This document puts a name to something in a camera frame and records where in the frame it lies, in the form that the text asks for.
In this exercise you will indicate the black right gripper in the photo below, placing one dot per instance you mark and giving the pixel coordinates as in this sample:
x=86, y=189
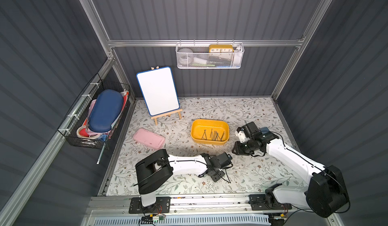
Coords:
x=242, y=146

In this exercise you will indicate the black wire side basket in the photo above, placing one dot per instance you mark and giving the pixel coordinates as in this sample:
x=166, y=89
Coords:
x=76, y=130

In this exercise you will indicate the white board with blue frame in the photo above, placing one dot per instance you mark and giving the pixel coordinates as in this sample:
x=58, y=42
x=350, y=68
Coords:
x=145, y=83

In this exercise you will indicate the blue oval case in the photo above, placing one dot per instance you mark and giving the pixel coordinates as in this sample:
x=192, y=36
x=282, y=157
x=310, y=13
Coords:
x=106, y=110

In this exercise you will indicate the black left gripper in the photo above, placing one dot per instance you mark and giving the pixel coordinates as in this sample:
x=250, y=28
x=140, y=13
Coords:
x=214, y=173

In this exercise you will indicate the yellow plastic storage box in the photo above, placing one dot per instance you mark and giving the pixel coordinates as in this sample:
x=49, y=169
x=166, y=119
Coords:
x=210, y=132

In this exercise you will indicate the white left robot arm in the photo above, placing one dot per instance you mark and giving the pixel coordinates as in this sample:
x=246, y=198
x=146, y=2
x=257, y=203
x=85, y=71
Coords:
x=153, y=171

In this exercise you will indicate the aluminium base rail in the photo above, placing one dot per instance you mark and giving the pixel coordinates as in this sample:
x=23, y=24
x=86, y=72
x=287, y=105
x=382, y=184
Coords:
x=188, y=204

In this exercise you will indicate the yellow clock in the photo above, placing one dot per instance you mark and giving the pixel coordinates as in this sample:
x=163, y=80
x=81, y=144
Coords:
x=217, y=48

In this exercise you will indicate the white wire wall basket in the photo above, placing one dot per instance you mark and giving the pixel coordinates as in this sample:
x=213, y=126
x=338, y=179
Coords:
x=196, y=56

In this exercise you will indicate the pink phone case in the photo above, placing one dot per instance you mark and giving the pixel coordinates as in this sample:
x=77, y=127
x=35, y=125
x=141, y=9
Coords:
x=149, y=139

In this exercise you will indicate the wooden easel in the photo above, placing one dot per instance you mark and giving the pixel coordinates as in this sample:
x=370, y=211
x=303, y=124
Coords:
x=168, y=114

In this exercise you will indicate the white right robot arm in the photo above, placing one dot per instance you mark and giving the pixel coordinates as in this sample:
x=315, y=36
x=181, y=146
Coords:
x=324, y=190

